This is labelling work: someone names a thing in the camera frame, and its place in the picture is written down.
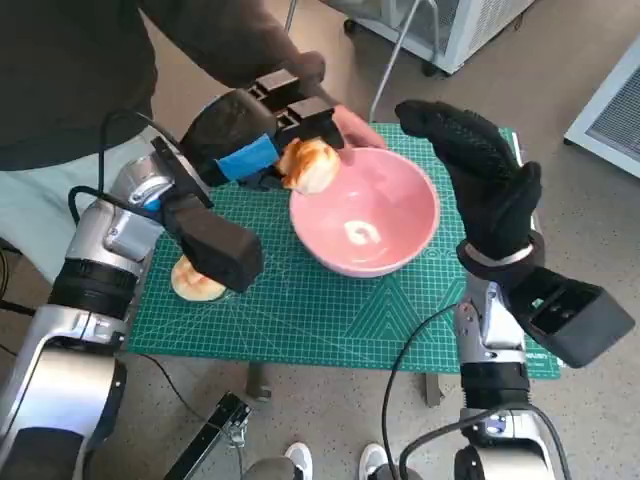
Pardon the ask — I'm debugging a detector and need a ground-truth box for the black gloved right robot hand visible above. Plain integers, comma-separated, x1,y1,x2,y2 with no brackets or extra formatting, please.
394,98,544,261

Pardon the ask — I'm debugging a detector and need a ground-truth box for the person's hand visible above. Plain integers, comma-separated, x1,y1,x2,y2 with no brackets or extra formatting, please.
317,84,389,169

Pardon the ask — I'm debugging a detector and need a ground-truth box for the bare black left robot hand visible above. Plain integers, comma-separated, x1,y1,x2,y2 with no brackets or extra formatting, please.
178,69,347,194

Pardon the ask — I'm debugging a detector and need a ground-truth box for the long orange striped toy bread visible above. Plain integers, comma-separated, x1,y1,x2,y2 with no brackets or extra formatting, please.
277,138,342,195

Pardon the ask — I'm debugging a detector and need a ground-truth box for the pink bowl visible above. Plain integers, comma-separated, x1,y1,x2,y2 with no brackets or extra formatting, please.
288,147,442,280

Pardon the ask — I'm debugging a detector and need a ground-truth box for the round toy bread bun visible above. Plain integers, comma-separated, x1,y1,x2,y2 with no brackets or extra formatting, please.
171,257,229,303

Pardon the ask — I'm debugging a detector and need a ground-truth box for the chair with metal legs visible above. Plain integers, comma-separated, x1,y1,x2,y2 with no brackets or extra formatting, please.
282,0,446,124

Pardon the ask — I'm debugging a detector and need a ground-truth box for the white vented panel unit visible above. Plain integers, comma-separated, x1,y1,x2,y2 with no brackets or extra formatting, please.
563,49,640,180

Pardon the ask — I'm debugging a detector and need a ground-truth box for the white appliance on casters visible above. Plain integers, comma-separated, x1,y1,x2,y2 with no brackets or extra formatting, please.
343,0,534,77

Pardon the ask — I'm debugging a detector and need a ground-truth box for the person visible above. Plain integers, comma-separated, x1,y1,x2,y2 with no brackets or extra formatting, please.
0,0,326,281

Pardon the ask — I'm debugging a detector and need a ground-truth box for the green cutting mat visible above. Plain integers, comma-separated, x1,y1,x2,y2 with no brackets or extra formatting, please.
127,122,564,376

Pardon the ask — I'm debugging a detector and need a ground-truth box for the grey table leg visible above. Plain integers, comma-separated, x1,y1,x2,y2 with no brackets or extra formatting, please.
247,362,274,404
424,374,446,409

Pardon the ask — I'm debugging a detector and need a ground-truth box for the white shoe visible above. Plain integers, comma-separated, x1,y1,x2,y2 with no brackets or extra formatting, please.
284,442,314,480
359,442,390,480

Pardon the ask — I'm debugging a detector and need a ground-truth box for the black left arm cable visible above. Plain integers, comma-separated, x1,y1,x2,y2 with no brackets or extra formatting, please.
67,185,161,226
97,109,184,199

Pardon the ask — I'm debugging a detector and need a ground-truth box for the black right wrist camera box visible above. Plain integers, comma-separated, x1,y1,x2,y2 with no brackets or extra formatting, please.
504,264,636,370

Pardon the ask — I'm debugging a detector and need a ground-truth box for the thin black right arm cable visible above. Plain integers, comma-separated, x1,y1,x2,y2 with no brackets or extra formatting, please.
382,302,459,480

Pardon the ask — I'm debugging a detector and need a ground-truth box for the looped black right arm cable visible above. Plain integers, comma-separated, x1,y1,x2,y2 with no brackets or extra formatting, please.
399,402,574,480

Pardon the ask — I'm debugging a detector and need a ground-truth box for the black floor cable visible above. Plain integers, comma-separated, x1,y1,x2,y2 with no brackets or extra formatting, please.
147,354,224,429

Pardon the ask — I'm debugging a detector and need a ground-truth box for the black metal bracket with clamp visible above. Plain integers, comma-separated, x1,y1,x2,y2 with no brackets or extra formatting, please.
164,392,251,480

